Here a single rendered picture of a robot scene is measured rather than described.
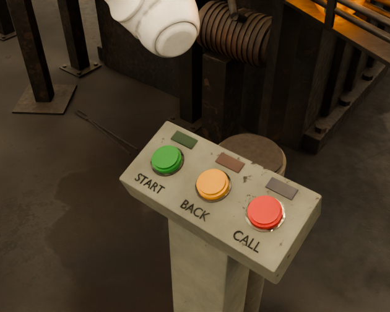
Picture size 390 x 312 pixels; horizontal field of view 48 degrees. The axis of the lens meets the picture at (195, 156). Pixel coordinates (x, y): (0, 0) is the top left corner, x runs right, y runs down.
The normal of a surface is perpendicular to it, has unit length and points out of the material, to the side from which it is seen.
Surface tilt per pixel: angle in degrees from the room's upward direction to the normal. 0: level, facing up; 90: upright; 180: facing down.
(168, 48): 106
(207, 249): 90
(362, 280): 0
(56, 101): 0
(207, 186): 20
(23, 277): 0
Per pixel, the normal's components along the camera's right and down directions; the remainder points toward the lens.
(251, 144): 0.00, -0.75
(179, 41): 0.40, 0.80
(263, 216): -0.21, -0.52
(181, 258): -0.62, 0.52
